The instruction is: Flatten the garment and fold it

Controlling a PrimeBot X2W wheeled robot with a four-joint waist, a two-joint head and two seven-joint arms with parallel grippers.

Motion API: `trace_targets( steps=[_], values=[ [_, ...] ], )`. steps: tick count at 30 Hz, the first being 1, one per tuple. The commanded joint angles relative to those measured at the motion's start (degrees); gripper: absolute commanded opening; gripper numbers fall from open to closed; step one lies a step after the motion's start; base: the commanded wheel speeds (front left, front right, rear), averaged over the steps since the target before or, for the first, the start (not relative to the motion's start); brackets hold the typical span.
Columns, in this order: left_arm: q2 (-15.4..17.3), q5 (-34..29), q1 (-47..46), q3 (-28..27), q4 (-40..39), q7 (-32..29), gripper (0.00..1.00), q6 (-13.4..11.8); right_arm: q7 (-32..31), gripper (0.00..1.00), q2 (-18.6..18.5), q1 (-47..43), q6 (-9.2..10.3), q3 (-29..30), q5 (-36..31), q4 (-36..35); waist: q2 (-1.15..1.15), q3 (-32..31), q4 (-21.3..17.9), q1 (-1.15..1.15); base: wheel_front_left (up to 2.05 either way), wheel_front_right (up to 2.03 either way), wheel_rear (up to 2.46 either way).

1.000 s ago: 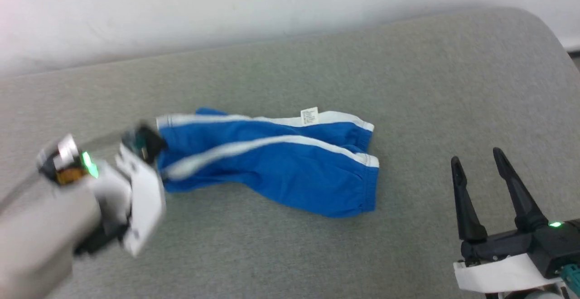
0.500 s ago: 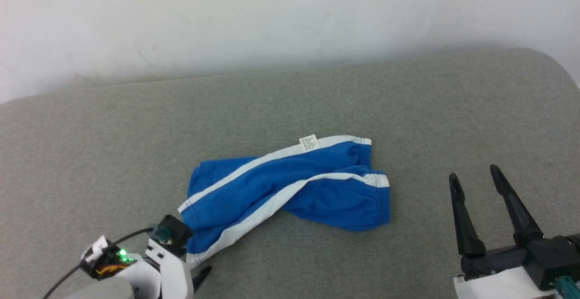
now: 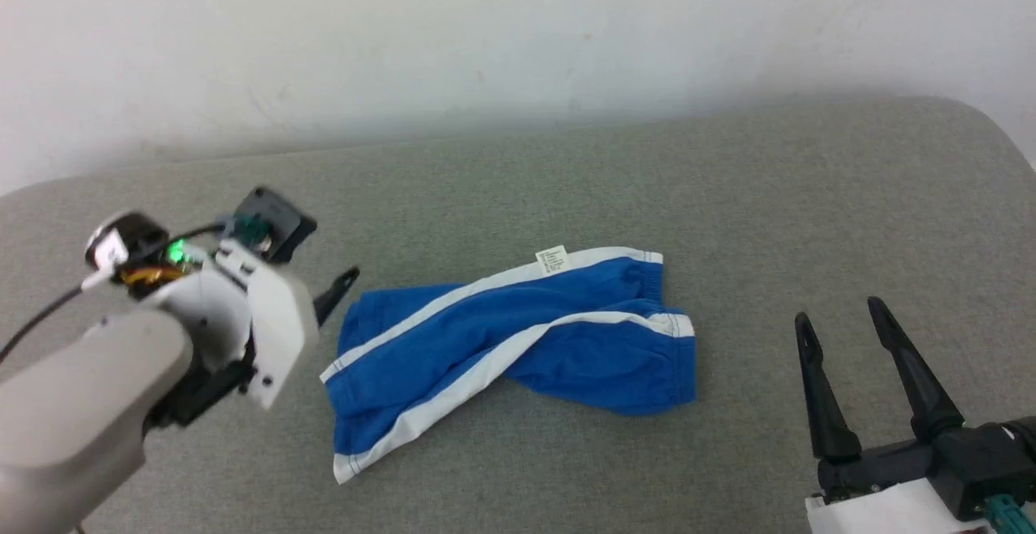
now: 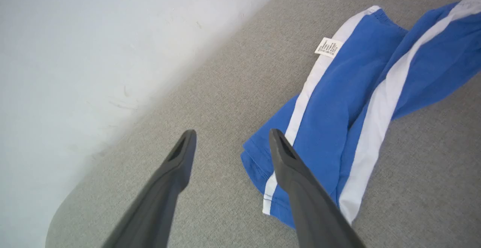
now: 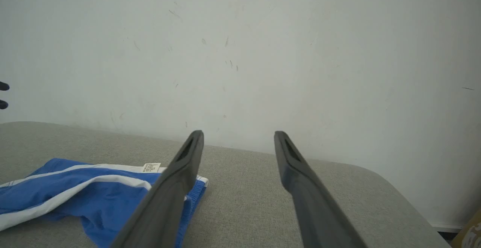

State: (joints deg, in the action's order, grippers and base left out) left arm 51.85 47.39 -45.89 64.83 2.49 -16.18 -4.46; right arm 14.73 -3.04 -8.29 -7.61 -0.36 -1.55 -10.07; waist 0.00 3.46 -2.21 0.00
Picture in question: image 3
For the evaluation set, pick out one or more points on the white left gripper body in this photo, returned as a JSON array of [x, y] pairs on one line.
[[275, 324]]

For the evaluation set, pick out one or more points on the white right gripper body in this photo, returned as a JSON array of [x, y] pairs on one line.
[[882, 510]]

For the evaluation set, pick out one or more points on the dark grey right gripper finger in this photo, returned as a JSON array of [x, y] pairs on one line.
[[914, 380], [825, 404]]

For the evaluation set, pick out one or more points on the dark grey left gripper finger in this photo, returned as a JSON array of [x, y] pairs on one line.
[[336, 295]]

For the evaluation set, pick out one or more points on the blue shorts with white stripes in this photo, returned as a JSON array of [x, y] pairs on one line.
[[583, 295]]

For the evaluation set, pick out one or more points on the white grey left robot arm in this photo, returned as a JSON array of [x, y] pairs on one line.
[[65, 421]]

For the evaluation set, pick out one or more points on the grey fabric sofa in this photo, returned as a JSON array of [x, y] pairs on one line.
[[566, 186]]

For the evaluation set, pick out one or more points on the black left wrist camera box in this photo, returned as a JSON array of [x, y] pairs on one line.
[[275, 222]]

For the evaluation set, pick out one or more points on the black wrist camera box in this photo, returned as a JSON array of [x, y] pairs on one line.
[[275, 222], [983, 461]]

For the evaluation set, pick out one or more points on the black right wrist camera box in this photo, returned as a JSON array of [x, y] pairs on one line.
[[983, 461]]

